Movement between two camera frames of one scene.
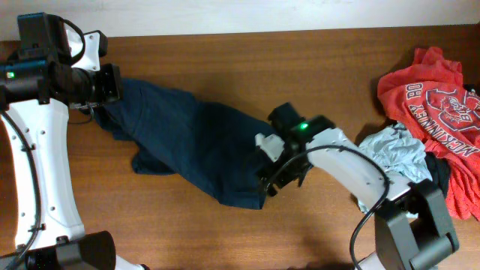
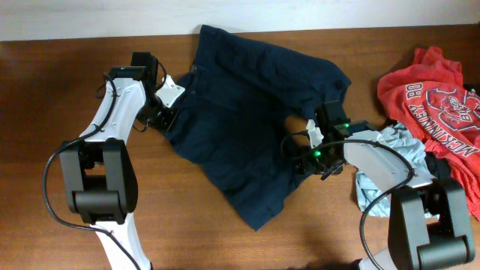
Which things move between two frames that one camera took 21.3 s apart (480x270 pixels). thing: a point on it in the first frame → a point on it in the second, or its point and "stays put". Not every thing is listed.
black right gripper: (285, 174) → (304, 163)
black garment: (439, 169) stays put
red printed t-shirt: (433, 97) stays put
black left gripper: (110, 73) → (165, 124)
